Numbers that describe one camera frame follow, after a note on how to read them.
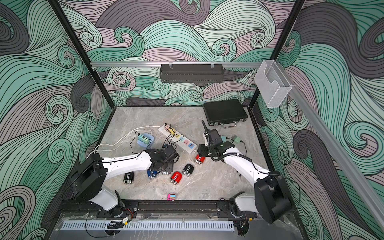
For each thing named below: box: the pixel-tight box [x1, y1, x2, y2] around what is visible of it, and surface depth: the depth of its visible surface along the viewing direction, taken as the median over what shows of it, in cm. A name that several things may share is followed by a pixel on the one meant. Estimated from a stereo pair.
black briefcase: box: [203, 99, 249, 128], surface depth 114 cm
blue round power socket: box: [137, 133, 155, 148], surface depth 97 cm
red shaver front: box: [170, 171, 183, 185], surface depth 83 cm
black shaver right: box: [182, 163, 194, 177], surface depth 86 cm
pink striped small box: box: [167, 193, 177, 202], surface depth 77 cm
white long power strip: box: [158, 124, 198, 154], surface depth 99 cm
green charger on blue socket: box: [137, 134, 150, 145], surface depth 95 cm
